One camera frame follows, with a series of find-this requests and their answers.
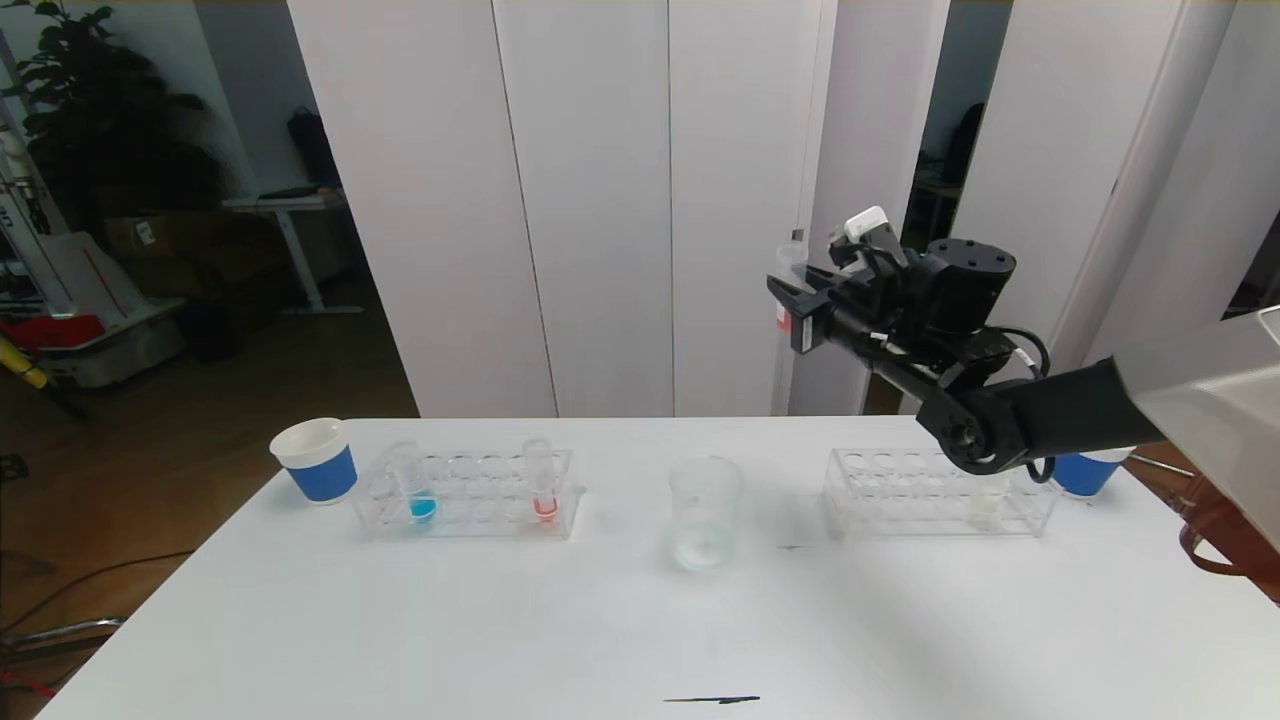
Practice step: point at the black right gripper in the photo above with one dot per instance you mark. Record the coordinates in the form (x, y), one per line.
(808, 322)

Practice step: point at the red pigment test tube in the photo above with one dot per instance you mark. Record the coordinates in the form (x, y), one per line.
(545, 508)
(790, 255)

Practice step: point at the blue pigment test tube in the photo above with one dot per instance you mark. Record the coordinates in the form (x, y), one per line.
(422, 508)

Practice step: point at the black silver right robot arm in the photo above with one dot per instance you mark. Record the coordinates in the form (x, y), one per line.
(1080, 410)

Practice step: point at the clear acrylic test tube rack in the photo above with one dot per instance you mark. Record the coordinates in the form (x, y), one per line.
(470, 500)
(900, 495)

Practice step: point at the clear glass beaker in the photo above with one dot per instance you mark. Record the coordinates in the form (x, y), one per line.
(706, 520)

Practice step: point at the white pigment test tube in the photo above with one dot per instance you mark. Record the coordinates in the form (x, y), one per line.
(988, 510)

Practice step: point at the white folding partition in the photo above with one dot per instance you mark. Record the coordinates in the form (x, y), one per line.
(600, 200)
(1050, 150)

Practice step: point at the blue white paper cup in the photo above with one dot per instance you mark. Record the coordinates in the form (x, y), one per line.
(1085, 475)
(320, 470)

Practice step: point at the black tape strip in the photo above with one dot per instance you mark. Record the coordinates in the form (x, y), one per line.
(715, 699)

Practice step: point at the black bag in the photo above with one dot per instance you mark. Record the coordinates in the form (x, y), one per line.
(312, 150)

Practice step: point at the white standing desk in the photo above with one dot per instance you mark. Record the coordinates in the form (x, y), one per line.
(290, 203)

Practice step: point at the brown cardboard box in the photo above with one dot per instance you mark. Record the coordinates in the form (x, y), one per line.
(150, 240)

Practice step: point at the dark green potted plant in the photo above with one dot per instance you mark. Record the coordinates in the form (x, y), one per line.
(100, 130)

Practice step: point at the white machine with slanted panel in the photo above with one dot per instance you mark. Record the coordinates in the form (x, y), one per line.
(80, 280)

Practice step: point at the yellow tool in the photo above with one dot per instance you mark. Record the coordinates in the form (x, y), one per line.
(22, 368)

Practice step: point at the metal floor bar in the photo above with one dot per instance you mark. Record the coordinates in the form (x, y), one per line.
(70, 632)

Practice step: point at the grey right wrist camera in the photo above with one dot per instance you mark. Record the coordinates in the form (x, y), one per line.
(868, 225)

